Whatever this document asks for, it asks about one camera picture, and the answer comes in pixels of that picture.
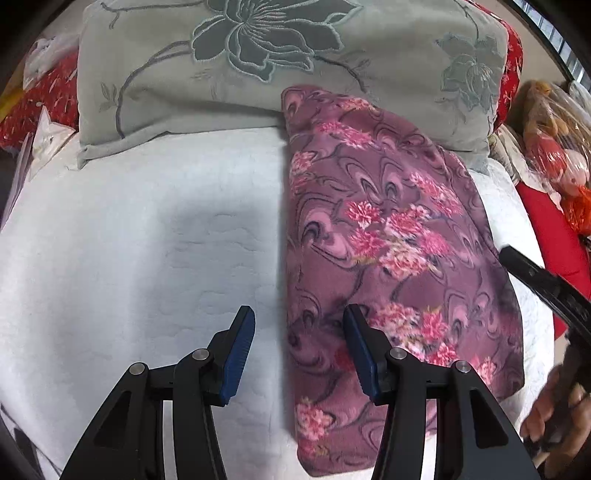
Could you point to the white plastic bag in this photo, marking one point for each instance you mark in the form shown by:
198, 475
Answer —
46, 60

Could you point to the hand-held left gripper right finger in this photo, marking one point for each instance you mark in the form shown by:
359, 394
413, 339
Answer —
360, 355

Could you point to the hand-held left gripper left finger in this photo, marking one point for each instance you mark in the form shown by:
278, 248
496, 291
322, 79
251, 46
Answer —
238, 355

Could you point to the plush toys in plastic bag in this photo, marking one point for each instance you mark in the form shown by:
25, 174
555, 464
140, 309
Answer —
549, 147

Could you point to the plain red cloth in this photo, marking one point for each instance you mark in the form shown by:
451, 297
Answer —
549, 230

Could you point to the window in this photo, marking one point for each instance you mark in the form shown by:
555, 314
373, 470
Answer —
569, 50

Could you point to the person's right hand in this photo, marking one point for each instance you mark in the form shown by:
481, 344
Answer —
542, 406

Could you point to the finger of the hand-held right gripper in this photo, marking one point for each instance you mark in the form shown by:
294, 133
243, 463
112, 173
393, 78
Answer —
535, 274

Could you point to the white quilted bed pad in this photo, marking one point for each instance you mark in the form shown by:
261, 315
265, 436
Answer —
138, 230

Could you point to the purple floral fleece garment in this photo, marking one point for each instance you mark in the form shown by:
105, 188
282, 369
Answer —
392, 207

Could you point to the grey embroidered flower pillow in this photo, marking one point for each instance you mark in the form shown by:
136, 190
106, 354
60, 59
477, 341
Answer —
184, 87

